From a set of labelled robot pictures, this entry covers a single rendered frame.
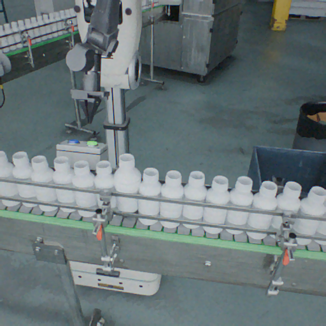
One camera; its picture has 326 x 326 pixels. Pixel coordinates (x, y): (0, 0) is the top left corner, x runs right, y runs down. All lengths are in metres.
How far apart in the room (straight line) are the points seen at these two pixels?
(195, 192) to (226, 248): 0.18
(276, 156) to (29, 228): 0.98
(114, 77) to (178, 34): 3.22
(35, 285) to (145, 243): 1.25
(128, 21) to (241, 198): 0.77
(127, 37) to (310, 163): 0.90
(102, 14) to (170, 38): 3.67
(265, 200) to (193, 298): 1.21
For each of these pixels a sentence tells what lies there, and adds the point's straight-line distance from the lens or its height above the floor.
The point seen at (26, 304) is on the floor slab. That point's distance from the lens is 2.00.
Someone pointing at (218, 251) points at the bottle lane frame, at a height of 0.96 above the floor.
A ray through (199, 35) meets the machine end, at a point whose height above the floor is 0.63.
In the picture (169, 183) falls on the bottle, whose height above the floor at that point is 1.15.
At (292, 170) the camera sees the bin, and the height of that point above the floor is 0.85.
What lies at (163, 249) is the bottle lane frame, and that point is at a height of 0.94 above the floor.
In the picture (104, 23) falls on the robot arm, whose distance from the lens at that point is 0.90.
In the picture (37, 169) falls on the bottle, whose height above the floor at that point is 1.15.
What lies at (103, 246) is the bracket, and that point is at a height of 0.99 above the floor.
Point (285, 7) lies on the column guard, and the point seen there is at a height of 0.50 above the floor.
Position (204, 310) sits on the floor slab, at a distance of 1.89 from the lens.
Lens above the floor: 1.64
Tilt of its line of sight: 36 degrees down
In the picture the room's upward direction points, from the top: 2 degrees clockwise
